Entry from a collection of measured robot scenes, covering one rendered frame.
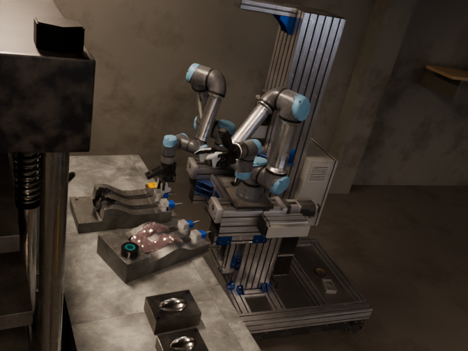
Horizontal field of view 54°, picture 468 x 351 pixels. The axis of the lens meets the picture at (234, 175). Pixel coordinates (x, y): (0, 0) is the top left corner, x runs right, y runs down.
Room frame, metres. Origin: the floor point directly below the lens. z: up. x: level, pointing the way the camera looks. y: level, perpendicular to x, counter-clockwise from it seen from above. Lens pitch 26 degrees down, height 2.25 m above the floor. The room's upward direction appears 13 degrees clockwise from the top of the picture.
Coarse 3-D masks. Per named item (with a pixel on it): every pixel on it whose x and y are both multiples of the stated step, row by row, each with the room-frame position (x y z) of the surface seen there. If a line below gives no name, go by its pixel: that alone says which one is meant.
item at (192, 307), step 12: (156, 300) 1.51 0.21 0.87; (168, 300) 1.53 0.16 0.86; (180, 300) 1.55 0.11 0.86; (192, 300) 1.55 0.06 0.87; (156, 312) 1.44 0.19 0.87; (168, 312) 1.45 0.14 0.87; (180, 312) 1.47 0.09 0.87; (192, 312) 1.48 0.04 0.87; (156, 324) 1.39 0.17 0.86; (168, 324) 1.41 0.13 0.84; (180, 324) 1.44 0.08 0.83; (192, 324) 1.47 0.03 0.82
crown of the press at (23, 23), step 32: (0, 0) 1.23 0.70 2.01; (32, 0) 1.32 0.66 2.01; (0, 32) 0.92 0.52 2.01; (32, 32) 0.97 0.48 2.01; (64, 32) 0.86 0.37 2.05; (0, 64) 0.79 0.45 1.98; (32, 64) 0.82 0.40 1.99; (64, 64) 0.84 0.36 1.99; (0, 96) 0.79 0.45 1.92; (32, 96) 0.82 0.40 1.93; (64, 96) 0.85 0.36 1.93; (0, 128) 0.79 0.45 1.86; (32, 128) 0.82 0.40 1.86; (64, 128) 0.85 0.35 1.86
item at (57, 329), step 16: (48, 160) 0.87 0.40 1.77; (64, 160) 0.89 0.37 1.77; (48, 176) 0.87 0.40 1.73; (64, 176) 0.89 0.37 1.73; (48, 192) 0.87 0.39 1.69; (64, 192) 0.89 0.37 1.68; (48, 208) 0.87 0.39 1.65; (64, 208) 0.90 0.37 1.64; (48, 224) 0.87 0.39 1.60; (64, 224) 0.90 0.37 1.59; (48, 240) 0.87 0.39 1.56; (64, 240) 0.90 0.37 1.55; (48, 256) 0.87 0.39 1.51; (64, 256) 0.91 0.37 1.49; (48, 272) 0.87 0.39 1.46; (48, 288) 0.87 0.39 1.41; (48, 304) 0.87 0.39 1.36; (48, 320) 0.88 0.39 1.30; (48, 336) 0.88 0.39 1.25
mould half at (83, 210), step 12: (120, 192) 2.26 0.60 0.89; (132, 192) 2.31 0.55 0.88; (144, 192) 2.33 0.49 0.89; (72, 204) 2.09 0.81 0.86; (84, 204) 2.12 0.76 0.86; (108, 204) 2.05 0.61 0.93; (132, 204) 2.19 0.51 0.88; (144, 204) 2.21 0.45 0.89; (72, 216) 2.07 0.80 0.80; (84, 216) 2.01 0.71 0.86; (96, 216) 2.03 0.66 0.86; (108, 216) 2.01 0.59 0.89; (120, 216) 2.05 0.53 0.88; (132, 216) 2.08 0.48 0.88; (144, 216) 2.12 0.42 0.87; (156, 216) 2.15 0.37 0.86; (168, 216) 2.19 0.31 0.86; (84, 228) 1.95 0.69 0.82; (96, 228) 1.98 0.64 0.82; (108, 228) 2.02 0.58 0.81; (120, 228) 2.05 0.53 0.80
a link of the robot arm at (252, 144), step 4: (248, 140) 2.00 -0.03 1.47; (252, 140) 2.01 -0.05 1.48; (256, 140) 2.03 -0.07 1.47; (248, 144) 1.96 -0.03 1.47; (252, 144) 1.98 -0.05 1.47; (256, 144) 1.99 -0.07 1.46; (260, 144) 2.02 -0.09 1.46; (248, 148) 1.94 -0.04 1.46; (252, 148) 1.96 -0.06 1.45; (256, 148) 1.99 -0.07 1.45; (260, 148) 2.01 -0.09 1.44; (248, 152) 1.94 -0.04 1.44; (252, 152) 1.96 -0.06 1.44; (256, 152) 1.99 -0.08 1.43; (248, 156) 1.96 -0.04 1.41; (252, 156) 1.97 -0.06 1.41
